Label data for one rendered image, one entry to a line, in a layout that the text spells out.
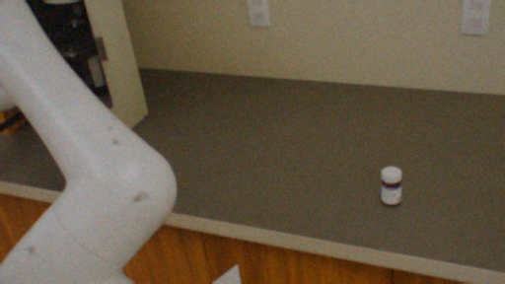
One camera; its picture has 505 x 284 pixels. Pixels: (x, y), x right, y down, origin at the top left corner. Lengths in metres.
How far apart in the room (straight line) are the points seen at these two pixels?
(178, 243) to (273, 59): 0.72
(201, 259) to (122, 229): 0.72
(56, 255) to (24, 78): 0.27
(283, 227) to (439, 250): 0.32
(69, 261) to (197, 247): 0.69
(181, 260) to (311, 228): 0.40
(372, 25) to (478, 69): 0.32
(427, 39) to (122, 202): 1.19
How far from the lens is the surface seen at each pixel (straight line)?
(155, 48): 2.10
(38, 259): 0.81
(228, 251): 1.41
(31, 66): 0.92
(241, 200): 1.36
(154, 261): 1.57
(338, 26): 1.78
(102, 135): 0.80
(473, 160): 1.47
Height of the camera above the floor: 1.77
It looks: 32 degrees down
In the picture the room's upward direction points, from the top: 8 degrees counter-clockwise
